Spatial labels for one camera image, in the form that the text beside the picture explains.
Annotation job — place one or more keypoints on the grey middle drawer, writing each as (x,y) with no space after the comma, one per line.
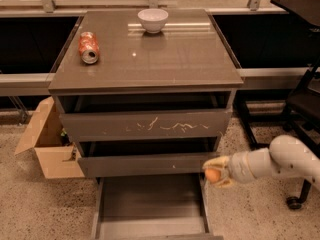
(146,157)

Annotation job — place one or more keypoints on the white bowl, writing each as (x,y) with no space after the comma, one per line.
(153,20)

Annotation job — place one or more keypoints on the grey drawer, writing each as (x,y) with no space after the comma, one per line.
(154,207)
(146,157)
(143,116)

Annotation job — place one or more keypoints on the grey top drawer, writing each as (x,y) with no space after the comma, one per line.
(143,116)

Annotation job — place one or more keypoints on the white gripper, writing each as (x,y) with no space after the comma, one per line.
(238,170)

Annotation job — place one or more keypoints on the orange fruit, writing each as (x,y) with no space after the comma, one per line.
(213,175)

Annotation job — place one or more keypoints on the grey bottom drawer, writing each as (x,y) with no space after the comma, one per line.
(154,207)

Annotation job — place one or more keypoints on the brown cardboard box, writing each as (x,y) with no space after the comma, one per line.
(43,135)

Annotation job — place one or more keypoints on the red soda can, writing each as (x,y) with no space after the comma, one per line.
(88,48)

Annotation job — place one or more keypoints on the black office chair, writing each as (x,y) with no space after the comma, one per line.
(305,103)

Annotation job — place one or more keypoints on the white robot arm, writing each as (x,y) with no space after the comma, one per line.
(285,157)

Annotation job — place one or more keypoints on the metal window railing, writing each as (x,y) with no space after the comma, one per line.
(37,83)

